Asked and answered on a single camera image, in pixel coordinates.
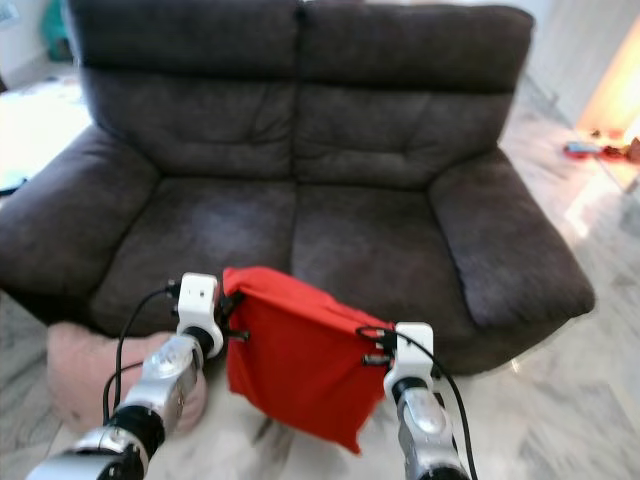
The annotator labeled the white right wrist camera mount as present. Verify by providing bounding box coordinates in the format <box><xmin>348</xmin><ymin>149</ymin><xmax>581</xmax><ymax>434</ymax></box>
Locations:
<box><xmin>389</xmin><ymin>321</ymin><xmax>437</xmax><ymax>402</ymax></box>

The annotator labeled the red square pillow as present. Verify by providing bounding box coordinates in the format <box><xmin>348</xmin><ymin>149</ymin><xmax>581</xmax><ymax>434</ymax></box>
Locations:
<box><xmin>222</xmin><ymin>265</ymin><xmax>397</xmax><ymax>454</ymax></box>

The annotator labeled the teal plastic stool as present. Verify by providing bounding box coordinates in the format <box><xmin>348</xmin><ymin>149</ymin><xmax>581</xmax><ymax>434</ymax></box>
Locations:
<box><xmin>43</xmin><ymin>0</ymin><xmax>73</xmax><ymax>63</ymax></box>

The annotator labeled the pink cat face pillow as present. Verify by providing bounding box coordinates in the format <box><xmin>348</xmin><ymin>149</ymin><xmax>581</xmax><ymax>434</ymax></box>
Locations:
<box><xmin>47</xmin><ymin>321</ymin><xmax>212</xmax><ymax>434</ymax></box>

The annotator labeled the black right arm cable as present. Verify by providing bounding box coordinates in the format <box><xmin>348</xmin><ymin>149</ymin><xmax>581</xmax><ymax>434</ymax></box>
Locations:
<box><xmin>396</xmin><ymin>326</ymin><xmax>479</xmax><ymax>480</ymax></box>

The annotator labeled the dark grey two-seat sofa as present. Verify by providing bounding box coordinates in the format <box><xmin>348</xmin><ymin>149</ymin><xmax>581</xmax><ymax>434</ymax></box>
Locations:
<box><xmin>0</xmin><ymin>0</ymin><xmax>598</xmax><ymax>376</ymax></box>

